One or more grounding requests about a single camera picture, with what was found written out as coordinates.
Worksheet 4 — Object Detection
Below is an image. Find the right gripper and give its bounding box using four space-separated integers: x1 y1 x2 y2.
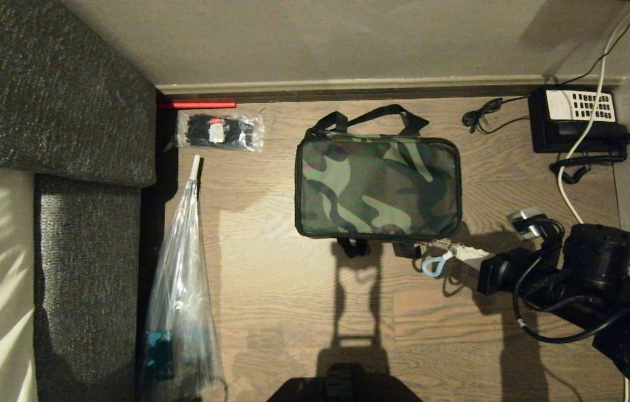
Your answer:
429 239 542 297

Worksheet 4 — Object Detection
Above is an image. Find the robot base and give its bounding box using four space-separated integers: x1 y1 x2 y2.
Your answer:
266 362 422 402

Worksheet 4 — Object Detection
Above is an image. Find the camouflage fabric bag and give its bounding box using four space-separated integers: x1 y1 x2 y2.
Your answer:
294 104 463 259

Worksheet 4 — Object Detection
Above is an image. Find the clear plastic bag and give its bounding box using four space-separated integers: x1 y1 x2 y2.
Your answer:
137 155 227 402

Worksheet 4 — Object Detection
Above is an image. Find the light blue zipper pull loop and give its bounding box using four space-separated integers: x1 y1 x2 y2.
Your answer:
421 251 455 279

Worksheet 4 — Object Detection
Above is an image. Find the black device with white keypad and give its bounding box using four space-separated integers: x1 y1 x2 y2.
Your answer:
527 86 629 155

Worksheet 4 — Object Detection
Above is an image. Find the red stick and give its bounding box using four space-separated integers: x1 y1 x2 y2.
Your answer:
157 100 237 109

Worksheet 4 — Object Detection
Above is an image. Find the grey fabric sofa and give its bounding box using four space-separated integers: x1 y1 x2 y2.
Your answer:
0 0 158 402

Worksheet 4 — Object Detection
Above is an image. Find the coiled black cable bundle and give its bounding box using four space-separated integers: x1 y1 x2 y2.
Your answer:
461 97 531 135

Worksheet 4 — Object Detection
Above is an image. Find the thick black curly cord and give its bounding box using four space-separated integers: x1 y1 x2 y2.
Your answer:
549 130 630 185

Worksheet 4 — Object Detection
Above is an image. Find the white cable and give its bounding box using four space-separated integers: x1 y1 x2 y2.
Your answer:
557 4 630 225

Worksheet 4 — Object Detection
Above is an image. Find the thin black cable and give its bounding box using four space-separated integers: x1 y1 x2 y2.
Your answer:
544 0 630 88

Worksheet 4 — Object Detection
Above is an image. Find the plastic bag of black cable ties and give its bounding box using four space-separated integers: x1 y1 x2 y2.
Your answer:
175 111 266 153

